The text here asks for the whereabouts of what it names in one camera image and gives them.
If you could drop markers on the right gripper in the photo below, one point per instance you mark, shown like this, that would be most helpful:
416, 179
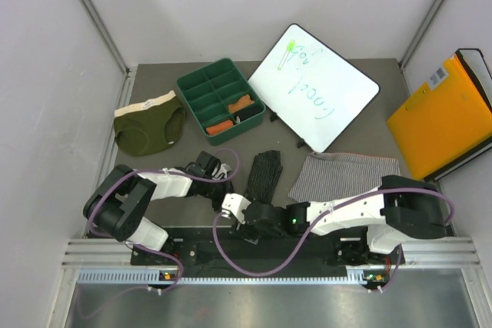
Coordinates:
247, 232

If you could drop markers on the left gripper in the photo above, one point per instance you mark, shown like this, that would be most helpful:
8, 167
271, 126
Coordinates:
227, 187

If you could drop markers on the black dotted underwear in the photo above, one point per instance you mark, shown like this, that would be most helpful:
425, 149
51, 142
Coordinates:
264, 176

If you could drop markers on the olive green underwear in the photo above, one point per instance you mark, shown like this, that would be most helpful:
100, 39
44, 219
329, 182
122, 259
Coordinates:
149, 127

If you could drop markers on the green compartment tray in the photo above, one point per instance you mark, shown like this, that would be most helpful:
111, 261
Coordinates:
209, 90

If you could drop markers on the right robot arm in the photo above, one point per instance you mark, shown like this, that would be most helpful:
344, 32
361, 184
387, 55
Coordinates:
397, 211

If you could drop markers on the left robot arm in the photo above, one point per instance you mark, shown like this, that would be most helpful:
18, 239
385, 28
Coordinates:
117, 208

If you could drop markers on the grey striped underwear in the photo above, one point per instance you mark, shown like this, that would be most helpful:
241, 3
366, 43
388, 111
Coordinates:
327, 176

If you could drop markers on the orange rolled cloth front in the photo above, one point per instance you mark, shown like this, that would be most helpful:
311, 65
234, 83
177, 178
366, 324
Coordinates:
219, 127

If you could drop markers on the orange rolled cloth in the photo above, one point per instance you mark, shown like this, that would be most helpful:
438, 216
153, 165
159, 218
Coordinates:
219, 127
243, 102

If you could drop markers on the black rolled cloth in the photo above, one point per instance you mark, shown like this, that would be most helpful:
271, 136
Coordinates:
247, 112

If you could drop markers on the orange rolled cloth back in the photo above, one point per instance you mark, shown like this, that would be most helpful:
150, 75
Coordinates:
243, 102

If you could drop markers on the white whiteboard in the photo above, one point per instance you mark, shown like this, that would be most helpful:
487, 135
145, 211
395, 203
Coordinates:
317, 93

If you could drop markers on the orange clipboard folder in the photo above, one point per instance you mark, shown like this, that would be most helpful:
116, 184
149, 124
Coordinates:
446, 122

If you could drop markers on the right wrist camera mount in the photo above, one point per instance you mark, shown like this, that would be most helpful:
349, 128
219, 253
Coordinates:
233, 207

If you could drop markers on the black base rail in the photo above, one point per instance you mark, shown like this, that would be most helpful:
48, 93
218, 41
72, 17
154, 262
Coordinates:
319, 256

